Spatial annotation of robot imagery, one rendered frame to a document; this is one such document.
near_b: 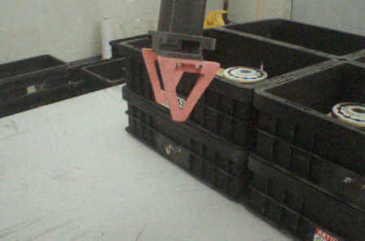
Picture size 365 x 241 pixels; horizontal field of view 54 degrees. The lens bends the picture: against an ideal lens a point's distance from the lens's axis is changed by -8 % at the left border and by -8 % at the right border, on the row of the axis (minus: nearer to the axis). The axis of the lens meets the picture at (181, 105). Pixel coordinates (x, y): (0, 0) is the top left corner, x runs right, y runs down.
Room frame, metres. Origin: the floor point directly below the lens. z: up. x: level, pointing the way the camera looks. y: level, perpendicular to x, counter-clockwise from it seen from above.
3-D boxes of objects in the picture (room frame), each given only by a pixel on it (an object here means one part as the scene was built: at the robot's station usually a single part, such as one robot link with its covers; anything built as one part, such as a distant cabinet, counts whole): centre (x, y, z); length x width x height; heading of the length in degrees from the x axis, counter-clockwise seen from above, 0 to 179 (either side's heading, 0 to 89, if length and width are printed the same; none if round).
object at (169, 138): (0.79, -0.09, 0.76); 0.40 x 0.30 x 0.12; 39
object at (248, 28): (0.98, -0.33, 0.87); 0.40 x 0.30 x 0.11; 39
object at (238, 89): (0.79, -0.09, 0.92); 0.40 x 0.30 x 0.02; 39
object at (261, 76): (0.84, -0.15, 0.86); 0.10 x 0.10 x 0.01
